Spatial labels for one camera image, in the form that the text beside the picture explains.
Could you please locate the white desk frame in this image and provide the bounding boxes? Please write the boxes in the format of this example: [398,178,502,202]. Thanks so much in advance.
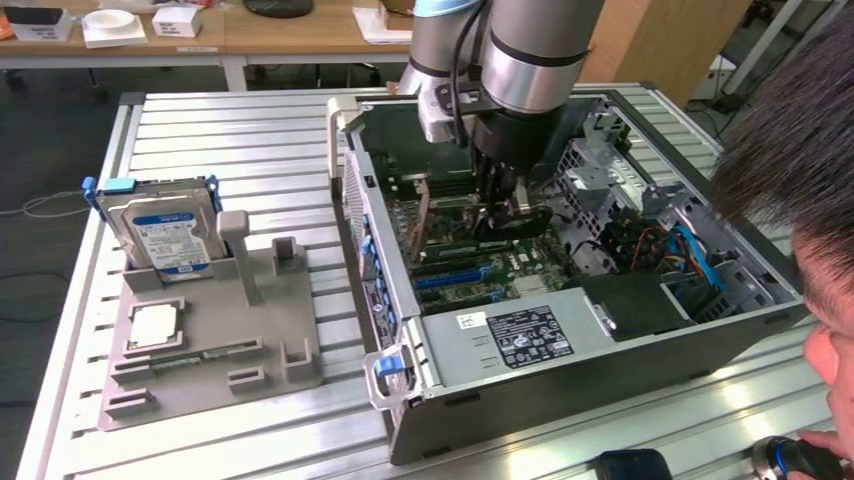
[723,0,813,96]

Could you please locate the silver disk bay with wires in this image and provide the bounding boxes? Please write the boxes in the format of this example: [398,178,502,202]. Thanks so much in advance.
[639,187,802,326]

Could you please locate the green motherboard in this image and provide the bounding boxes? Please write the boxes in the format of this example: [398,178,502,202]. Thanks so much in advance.
[386,167,582,316]

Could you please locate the black 3D mouse blue ring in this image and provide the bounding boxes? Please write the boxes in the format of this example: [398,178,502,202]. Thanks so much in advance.
[751,435,835,480]

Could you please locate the white round dish on base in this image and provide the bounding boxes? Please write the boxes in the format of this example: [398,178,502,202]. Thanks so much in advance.
[80,8,149,50]

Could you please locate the green RAM stick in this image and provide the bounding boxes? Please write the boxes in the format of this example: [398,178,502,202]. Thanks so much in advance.
[423,238,516,258]
[149,345,236,370]

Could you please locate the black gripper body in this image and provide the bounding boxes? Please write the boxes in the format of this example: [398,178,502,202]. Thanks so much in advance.
[470,106,567,175]

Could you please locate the black round object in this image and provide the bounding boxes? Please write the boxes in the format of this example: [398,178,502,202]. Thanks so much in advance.
[240,0,315,16]

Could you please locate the silver CPU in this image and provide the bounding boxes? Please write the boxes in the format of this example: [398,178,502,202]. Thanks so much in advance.
[128,302,183,350]

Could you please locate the white box with black top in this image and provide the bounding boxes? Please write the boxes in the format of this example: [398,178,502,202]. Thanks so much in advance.
[9,7,75,44]

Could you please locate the black wire bundle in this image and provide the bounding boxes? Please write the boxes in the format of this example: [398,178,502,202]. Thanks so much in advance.
[532,189,606,274]

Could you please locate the person's head black hair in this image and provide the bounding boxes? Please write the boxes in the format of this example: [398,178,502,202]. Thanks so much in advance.
[709,7,854,436]

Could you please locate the perforated silver disk bay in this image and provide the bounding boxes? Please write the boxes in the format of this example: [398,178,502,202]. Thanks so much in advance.
[551,137,669,236]

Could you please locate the white papers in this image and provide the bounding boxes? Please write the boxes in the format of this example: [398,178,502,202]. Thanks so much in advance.
[351,7,415,47]

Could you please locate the red wire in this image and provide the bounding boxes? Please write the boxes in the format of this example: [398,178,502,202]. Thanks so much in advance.
[630,225,673,256]

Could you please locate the wooden desk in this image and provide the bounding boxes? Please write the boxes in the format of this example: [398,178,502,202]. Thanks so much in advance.
[0,0,595,96]

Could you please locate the grey power supply unit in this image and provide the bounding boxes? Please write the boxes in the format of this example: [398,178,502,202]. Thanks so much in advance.
[418,289,619,392]

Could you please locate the hard disk with blue label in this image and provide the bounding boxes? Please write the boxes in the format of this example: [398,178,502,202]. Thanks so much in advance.
[99,182,223,285]

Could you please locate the black flat device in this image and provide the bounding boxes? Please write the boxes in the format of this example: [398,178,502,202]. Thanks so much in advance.
[592,448,674,480]

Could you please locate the blue case handle latch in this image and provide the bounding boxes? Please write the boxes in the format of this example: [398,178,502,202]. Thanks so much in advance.
[372,349,410,377]

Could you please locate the open black PC case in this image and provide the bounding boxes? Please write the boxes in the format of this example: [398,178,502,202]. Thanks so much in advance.
[326,88,813,467]

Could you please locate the blue disk carrier bracket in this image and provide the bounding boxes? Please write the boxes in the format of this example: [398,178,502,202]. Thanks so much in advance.
[80,172,225,226]

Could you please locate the person's hand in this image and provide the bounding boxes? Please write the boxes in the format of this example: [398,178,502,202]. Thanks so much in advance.
[797,428,854,480]

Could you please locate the wooden cabinet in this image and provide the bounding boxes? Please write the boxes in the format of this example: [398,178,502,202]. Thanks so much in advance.
[579,0,755,107]

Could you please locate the grey parts rack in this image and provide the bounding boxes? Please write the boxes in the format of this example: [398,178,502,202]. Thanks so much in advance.
[97,209,327,432]

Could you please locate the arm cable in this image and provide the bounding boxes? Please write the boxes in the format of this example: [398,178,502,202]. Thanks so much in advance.
[447,0,488,149]

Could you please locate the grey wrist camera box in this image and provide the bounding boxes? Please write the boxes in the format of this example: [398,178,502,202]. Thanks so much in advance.
[416,82,483,147]

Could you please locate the small white printed box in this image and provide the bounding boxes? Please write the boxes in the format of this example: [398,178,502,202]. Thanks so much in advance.
[151,7,203,39]

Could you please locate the brown cardboard box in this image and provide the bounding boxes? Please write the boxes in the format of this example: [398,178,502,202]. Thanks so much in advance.
[378,0,416,31]

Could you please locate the graphics card with metal bracket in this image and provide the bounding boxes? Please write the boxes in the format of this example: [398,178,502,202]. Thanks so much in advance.
[406,172,556,267]

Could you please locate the blue flat wire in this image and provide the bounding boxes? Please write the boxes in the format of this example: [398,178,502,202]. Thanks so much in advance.
[669,223,733,307]

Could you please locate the white floor cable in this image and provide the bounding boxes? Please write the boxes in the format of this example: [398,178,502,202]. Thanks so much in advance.
[0,192,92,219]

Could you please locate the long PCIe expansion slot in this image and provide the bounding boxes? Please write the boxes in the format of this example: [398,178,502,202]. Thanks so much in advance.
[411,269,486,292]

